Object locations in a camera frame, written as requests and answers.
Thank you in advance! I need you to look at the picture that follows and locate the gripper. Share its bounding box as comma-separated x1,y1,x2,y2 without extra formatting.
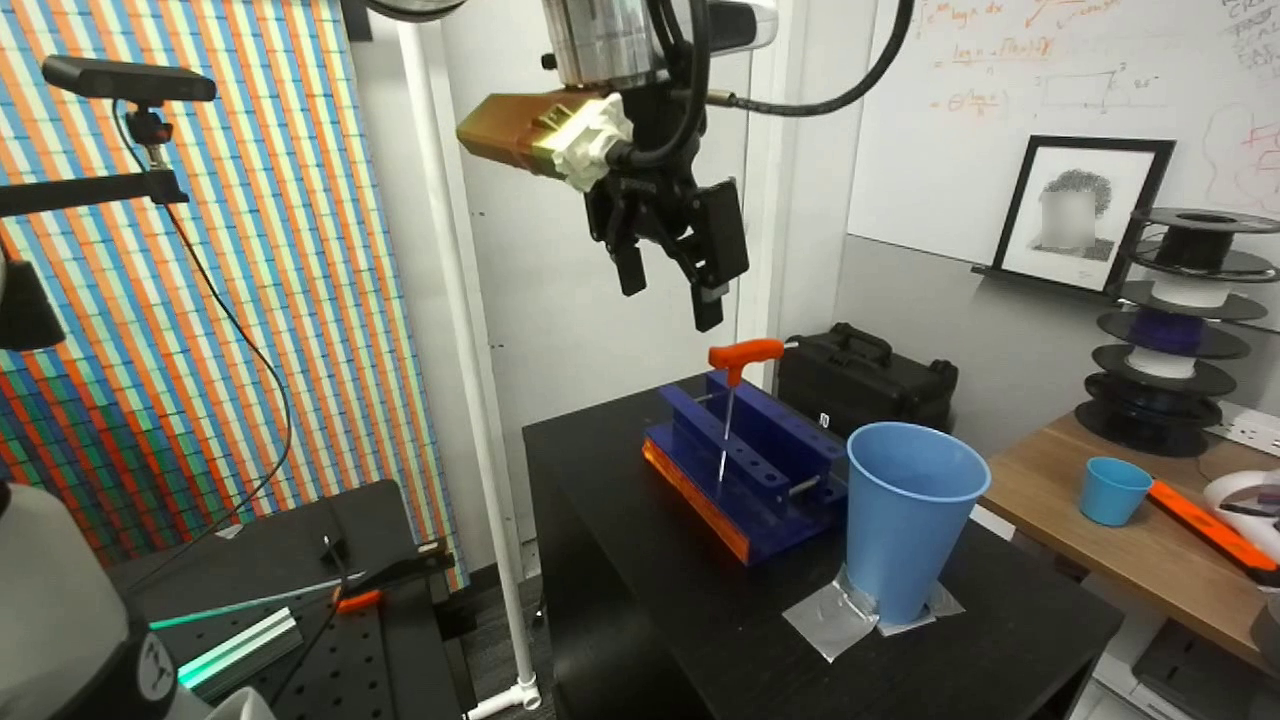
584,85,751,334

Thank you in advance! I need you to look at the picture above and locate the large blue plastic cup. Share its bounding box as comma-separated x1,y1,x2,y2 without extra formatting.
845,421,993,627

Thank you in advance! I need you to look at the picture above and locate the small blue cup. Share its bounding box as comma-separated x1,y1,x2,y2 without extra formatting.
1079,456,1155,528

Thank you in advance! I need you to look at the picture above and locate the white round object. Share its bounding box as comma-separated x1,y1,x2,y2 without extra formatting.
1203,469,1280,548

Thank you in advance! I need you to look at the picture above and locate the black hard case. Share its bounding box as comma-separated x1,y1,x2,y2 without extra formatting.
776,321,960,438

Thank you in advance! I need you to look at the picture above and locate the white pipe stand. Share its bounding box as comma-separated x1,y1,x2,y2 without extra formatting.
396,20,543,720

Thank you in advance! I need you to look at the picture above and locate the blue tool holder block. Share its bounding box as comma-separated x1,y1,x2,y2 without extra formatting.
641,369,853,567

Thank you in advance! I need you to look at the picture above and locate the whiteboard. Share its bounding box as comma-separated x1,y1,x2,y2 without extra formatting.
847,0,1280,335

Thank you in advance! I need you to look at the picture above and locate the black framed picture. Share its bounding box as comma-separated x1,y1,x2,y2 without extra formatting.
971,134,1178,303

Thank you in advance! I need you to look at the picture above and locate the silver tape patch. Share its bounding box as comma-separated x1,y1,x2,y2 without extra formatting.
781,564,967,664

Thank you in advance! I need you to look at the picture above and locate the colourful striped panel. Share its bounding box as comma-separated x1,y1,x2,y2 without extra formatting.
0,0,469,593

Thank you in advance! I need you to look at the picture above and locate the black and orange clamp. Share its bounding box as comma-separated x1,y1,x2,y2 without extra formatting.
322,534,457,615

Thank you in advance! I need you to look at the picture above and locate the wooden table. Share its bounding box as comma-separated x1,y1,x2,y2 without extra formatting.
975,410,1280,673

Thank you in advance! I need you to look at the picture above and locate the stack of filament spools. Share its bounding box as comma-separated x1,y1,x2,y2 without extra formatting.
1074,206,1280,459

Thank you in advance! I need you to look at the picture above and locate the white power strip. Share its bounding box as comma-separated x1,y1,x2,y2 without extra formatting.
1204,399,1280,458

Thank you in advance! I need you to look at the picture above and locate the orange and black tool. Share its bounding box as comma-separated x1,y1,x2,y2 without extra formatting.
1147,479,1280,588

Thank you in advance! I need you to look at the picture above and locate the grey box under table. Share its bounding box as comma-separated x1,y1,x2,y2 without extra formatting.
1088,588,1280,720

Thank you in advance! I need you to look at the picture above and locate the orange handled screwdriver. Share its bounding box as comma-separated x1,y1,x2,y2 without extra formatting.
707,338,787,483

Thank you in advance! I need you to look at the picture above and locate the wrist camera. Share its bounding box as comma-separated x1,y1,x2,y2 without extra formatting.
457,88,637,194

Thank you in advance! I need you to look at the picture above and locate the black cable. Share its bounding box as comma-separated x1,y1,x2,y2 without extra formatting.
112,98,294,593

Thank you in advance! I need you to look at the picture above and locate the aluminium rail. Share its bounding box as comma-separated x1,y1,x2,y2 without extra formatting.
148,573,369,693

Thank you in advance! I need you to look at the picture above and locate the camera on mount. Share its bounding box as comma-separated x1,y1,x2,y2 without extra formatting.
0,55,219,222

